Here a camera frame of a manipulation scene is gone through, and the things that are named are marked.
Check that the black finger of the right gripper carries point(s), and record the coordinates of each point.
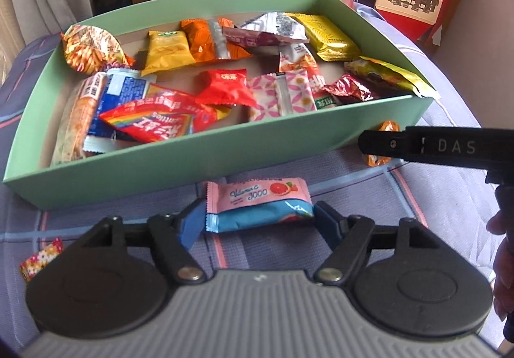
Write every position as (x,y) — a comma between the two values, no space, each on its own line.
(471,147)

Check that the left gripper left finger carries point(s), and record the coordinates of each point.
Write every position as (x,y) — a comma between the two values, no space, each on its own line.
(169,238)

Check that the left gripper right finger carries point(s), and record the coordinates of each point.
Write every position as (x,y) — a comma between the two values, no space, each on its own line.
(351,240)

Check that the pink blue vitamin packet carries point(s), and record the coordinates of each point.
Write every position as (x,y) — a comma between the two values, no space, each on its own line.
(255,203)

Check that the red rainbow skittles bag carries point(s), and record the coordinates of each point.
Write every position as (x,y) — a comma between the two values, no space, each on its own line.
(163,114)

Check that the yellow green small packet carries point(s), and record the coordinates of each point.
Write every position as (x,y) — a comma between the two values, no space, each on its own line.
(371,68)

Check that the red foil patterned packet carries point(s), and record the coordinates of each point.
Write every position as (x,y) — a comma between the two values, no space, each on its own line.
(347,90)

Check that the blue white wafer packet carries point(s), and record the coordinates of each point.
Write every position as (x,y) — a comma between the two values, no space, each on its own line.
(122,86)

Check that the bright red candy packet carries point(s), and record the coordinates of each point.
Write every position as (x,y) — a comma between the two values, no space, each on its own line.
(225,87)

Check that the pink white patterned packet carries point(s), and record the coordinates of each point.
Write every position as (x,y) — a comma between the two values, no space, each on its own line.
(281,94)

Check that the orange mango snack packet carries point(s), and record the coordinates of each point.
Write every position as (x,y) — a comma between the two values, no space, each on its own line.
(167,50)

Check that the yellow gold snack packet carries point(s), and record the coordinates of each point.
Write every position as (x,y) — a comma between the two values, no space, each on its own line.
(329,41)

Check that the grey white crinkled packet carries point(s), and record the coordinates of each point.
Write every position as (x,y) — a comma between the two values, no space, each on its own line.
(268,29)

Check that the person right hand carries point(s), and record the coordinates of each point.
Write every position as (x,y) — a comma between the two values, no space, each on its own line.
(503,268)

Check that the blue plaid cushion cover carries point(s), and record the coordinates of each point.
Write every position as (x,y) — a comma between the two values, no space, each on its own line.
(454,203)

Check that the orange cracker stick packet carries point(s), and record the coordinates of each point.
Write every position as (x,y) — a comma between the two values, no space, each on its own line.
(76,119)

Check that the small floral candy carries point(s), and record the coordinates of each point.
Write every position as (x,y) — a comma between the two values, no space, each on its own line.
(37,262)

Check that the green cardboard box tray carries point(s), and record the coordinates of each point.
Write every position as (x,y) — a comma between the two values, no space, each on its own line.
(200,156)

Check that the red orange sausage packet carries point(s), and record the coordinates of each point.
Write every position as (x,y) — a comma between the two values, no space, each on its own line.
(296,57)

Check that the orange patterned crinkled snack bag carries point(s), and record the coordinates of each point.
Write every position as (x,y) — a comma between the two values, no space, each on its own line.
(90,49)

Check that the orange silver snack packet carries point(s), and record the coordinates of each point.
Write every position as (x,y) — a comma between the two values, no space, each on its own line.
(207,41)

